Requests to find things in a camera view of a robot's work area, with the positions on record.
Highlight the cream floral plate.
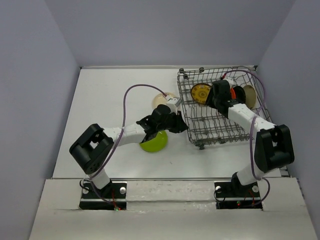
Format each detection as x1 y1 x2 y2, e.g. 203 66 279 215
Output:
243 85 257 110

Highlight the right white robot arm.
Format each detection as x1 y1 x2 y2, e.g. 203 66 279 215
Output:
205 79 295 196

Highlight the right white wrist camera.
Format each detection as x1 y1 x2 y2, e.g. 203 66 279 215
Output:
220 75 237 87

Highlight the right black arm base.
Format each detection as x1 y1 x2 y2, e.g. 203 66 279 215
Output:
213 173 263 210

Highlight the grey wire dish rack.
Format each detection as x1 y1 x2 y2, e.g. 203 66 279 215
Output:
177 65 272 150

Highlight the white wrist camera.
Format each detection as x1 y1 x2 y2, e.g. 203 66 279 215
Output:
164 95 182 113
220 75 237 87

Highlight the green plate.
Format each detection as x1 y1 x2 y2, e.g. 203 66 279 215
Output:
139 131 168 153

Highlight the cream plate with dark spot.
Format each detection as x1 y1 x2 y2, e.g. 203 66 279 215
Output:
151 92 176 109

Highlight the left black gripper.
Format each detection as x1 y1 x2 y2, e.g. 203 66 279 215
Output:
156 109 188 134

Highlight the brown yellow patterned plate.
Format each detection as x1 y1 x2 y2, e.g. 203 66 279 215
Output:
190 83 211 105

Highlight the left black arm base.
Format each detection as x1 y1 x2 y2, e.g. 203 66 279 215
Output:
78 179 127 211

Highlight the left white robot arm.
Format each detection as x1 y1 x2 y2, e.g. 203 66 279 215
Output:
69 104 189 198

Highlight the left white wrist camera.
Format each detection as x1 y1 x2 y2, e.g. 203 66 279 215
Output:
164 95 182 113

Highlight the black plate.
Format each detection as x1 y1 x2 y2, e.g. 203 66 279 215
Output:
233 85 247 104

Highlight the orange plate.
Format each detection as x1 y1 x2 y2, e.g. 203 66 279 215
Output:
230 88 236 100

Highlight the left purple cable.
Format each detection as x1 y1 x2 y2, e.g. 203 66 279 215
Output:
87 84 166 206

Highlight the white foam strip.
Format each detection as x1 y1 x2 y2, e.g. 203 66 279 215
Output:
125 180 215 202

